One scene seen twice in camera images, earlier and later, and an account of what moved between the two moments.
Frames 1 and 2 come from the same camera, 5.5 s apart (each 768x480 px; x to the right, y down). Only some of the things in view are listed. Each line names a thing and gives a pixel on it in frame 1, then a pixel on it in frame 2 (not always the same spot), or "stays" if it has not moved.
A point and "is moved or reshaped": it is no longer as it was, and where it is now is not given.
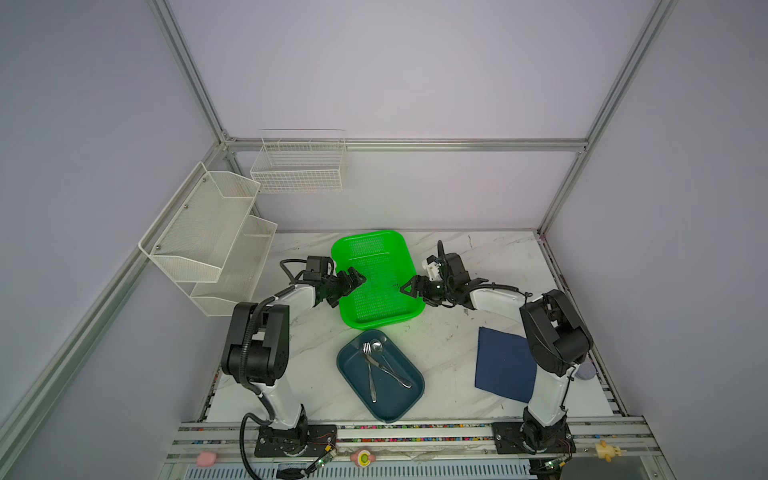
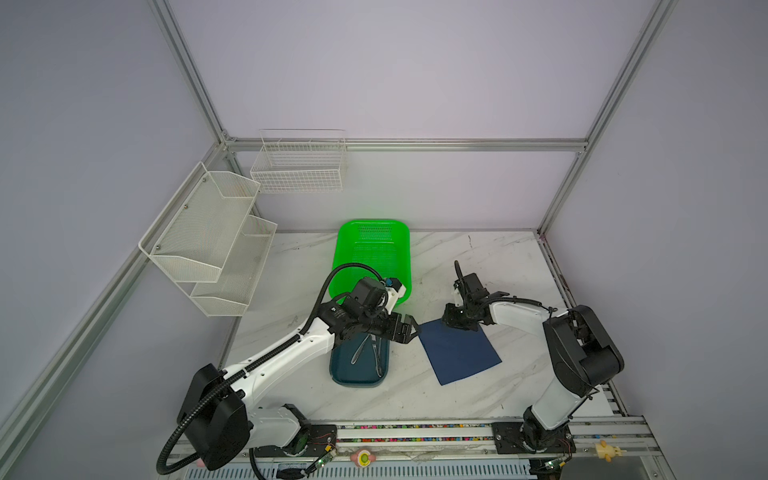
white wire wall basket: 300,161 stays
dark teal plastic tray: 384,374 is moved or reshaped
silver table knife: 402,381 to 376,344
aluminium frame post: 222,137 stays
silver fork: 367,349 to 363,342
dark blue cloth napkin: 505,365 to 457,353
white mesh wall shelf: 208,242 stays
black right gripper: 416,282 to 449,318
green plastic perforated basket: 384,260 is moved or reshaped
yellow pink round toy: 363,458 stays
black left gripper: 347,286 to 402,335
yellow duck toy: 605,451 stays
